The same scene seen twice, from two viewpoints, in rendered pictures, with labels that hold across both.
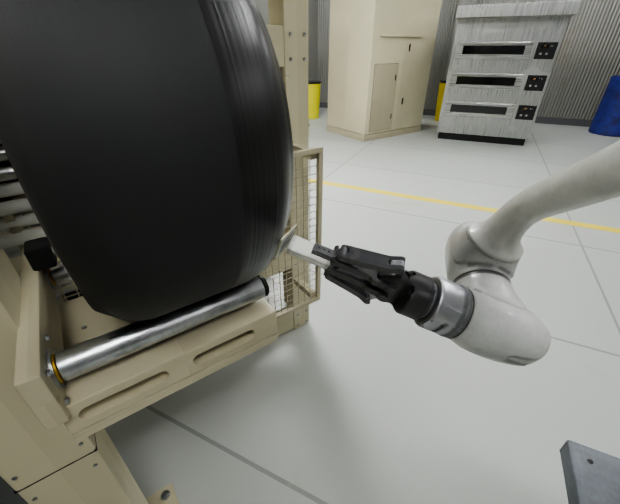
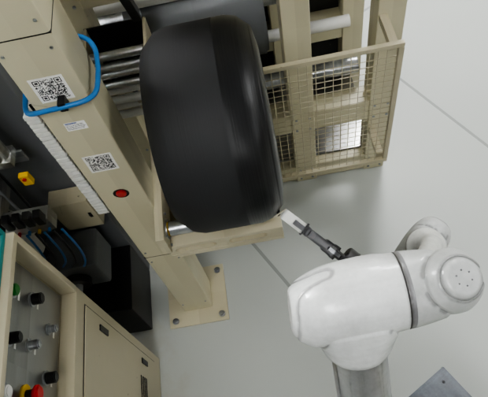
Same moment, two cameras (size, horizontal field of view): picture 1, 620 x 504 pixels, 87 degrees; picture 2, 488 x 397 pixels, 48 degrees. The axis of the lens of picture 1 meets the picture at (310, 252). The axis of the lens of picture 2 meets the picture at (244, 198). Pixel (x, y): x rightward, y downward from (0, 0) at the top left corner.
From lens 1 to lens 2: 112 cm
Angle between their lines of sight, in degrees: 39
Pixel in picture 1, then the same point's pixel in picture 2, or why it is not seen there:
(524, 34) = not seen: outside the picture
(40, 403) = (163, 246)
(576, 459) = (436, 376)
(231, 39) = (245, 169)
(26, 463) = (150, 249)
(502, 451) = not seen: outside the picture
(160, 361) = (212, 238)
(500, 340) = not seen: hidden behind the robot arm
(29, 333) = (158, 212)
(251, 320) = (265, 228)
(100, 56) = (194, 184)
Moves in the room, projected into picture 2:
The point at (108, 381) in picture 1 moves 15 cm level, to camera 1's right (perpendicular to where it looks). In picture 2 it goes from (188, 240) to (231, 259)
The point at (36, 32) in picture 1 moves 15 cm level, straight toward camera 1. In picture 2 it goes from (177, 179) to (181, 238)
